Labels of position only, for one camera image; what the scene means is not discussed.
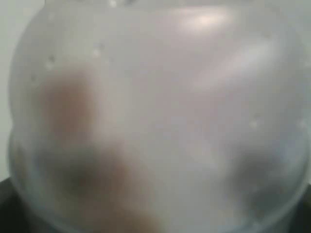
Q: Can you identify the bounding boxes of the clear dome shaker lid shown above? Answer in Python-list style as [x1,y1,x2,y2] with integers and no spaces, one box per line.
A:
[9,0,311,141]

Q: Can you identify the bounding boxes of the brown contents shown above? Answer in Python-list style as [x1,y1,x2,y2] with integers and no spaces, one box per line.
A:
[37,72,159,233]

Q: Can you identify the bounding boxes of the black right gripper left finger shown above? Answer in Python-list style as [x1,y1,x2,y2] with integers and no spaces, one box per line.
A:
[0,178,49,233]

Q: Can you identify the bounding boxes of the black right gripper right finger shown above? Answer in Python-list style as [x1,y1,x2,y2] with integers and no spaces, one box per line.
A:
[279,183,311,233]

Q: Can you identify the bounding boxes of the clear plastic shaker cup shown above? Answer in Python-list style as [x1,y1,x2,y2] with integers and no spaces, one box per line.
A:
[8,135,311,233]

